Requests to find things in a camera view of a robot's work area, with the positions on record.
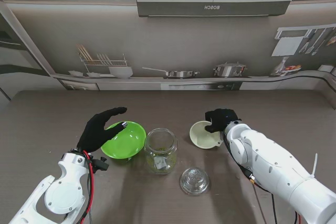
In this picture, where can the mung beans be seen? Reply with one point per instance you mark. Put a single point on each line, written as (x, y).
(161, 166)

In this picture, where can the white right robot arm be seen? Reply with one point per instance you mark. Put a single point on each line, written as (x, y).
(278, 169)

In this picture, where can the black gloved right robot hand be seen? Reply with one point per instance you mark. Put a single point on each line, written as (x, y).
(220, 120)

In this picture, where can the green plastic bowl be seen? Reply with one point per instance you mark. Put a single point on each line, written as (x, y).
(126, 140)

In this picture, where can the cream plastic funnel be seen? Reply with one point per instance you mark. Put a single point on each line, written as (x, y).
(202, 134)

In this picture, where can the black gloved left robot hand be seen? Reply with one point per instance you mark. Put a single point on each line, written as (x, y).
(94, 132)

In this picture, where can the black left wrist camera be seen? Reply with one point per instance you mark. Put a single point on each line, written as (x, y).
(101, 165)

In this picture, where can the clear glass jar lid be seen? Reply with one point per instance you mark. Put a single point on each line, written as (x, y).
(194, 180)

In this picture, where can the clear glass jar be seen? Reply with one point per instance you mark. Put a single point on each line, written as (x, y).
(160, 155)

